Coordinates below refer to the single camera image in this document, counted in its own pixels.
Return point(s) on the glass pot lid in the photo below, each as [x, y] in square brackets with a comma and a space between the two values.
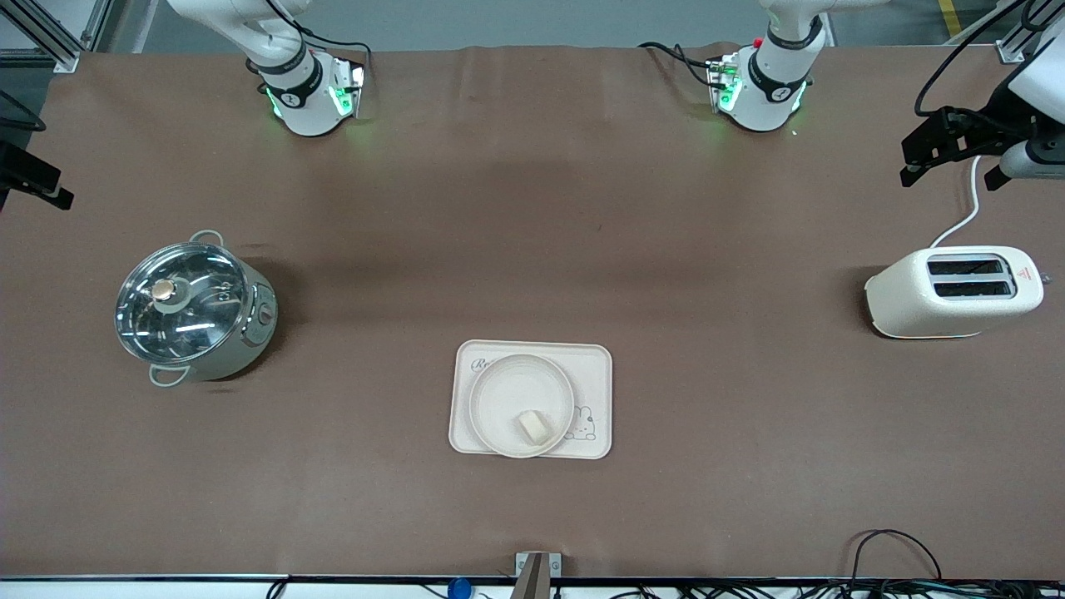
[179, 304]

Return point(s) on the cream round plate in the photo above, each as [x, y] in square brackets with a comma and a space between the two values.
[507, 395]

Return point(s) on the cream two-slot toaster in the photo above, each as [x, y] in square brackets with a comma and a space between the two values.
[932, 312]

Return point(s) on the brown table cover mat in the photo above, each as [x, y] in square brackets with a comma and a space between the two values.
[666, 249]

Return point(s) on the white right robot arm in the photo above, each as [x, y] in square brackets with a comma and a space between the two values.
[304, 100]

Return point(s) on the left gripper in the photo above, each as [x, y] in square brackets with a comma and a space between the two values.
[992, 119]

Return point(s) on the metal table edge bracket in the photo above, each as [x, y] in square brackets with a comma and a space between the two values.
[537, 566]

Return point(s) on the aluminium frame profile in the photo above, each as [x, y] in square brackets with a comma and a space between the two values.
[50, 37]
[1019, 42]

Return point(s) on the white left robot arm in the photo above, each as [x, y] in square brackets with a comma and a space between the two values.
[770, 91]

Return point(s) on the blue round object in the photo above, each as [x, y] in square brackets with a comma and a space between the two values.
[459, 589]

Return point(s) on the steel pot with glass lid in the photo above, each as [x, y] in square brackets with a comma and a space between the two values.
[250, 341]

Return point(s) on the cream rabbit print tray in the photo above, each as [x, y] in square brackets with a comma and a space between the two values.
[595, 374]

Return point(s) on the pale steamed bun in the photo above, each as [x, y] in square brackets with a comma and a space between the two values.
[537, 426]

